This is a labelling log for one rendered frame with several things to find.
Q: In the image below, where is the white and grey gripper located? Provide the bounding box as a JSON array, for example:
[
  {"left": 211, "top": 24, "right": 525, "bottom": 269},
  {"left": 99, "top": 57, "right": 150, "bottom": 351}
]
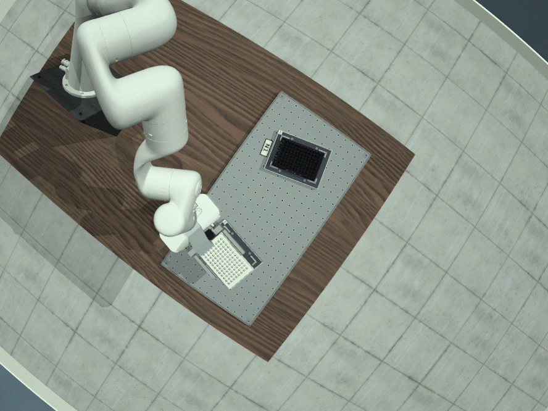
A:
[{"left": 159, "top": 194, "right": 246, "bottom": 280}]

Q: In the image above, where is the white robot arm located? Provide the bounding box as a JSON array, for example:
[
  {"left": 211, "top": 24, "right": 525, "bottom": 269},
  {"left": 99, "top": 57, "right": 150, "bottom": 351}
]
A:
[{"left": 59, "top": 0, "right": 215, "bottom": 256}]

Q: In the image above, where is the dark grey rectangular frame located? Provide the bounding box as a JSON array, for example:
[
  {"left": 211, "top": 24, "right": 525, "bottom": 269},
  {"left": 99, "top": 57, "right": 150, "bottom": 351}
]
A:
[{"left": 264, "top": 130, "right": 332, "bottom": 189}]

